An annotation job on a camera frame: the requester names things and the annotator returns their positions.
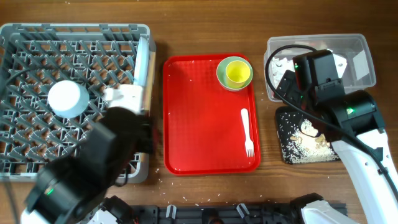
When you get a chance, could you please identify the white napkin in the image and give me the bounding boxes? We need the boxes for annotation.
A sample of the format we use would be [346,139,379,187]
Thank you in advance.
[271,57,295,87]

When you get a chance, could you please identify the leftover rice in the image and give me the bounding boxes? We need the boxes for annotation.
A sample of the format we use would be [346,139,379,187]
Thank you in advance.
[278,111,340,164]

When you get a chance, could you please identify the large light blue plate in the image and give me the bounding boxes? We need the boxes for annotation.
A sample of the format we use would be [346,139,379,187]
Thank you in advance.
[134,37,149,86]

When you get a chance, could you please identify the small light blue bowl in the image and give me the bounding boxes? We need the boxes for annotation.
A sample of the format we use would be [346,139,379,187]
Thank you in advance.
[47,80,90,119]

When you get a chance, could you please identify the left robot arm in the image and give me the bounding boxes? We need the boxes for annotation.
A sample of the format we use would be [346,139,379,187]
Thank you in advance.
[21,107,154,223]

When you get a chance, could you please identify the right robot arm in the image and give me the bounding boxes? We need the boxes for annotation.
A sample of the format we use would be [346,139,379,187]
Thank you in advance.
[274,70,397,223]

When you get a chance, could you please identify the black waste tray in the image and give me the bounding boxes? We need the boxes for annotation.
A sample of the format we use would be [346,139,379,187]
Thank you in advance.
[275,105,341,166]

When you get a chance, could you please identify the grey dishwasher rack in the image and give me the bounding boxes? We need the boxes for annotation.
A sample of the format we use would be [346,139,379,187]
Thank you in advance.
[1,24,156,182]

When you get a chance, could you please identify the clear plastic bin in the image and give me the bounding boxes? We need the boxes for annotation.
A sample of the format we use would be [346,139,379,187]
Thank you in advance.
[264,34,376,94]

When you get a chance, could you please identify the yellow cup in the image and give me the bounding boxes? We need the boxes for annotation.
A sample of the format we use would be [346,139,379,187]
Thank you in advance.
[226,60,251,89]

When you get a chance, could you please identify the white plastic fork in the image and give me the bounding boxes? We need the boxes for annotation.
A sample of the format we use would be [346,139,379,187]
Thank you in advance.
[241,108,254,157]

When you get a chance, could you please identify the green bowl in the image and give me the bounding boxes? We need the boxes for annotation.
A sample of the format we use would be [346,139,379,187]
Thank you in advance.
[216,56,253,91]

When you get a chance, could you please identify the red serving tray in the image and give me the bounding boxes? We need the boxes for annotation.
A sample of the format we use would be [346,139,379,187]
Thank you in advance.
[163,53,261,176]

